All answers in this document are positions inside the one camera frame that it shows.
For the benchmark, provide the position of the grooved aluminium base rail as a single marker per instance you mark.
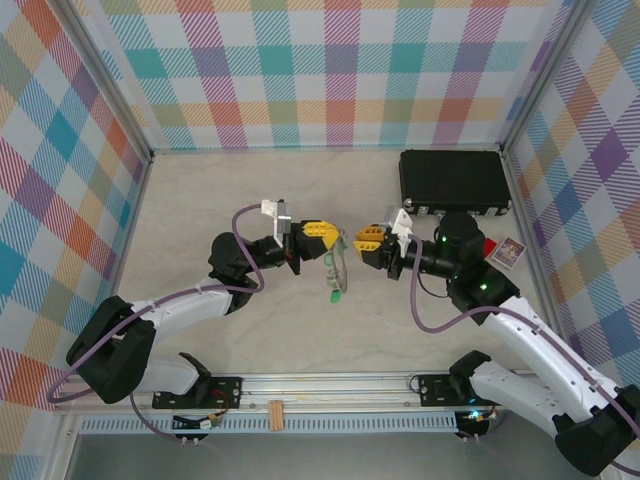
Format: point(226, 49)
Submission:
point(350, 387)

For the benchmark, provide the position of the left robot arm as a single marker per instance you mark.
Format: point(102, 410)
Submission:
point(185, 307)

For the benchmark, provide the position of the small wooden block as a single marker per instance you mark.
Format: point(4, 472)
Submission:
point(276, 415)

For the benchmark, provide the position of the green-headed key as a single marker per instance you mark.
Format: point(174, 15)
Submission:
point(335, 296)

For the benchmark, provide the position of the aluminium corner post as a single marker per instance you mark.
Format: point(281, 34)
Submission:
point(111, 80)
point(544, 75)

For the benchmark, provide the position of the aluminium side rail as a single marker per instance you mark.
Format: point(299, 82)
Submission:
point(134, 210)
point(531, 235)

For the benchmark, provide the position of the grey metal shelf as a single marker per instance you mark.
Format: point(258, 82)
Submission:
point(325, 457)

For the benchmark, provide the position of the black hard case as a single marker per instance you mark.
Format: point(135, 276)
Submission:
point(450, 180)

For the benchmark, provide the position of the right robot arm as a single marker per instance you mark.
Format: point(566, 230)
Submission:
point(530, 340)

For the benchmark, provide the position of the small red flat item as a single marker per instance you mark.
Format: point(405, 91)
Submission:
point(489, 247)

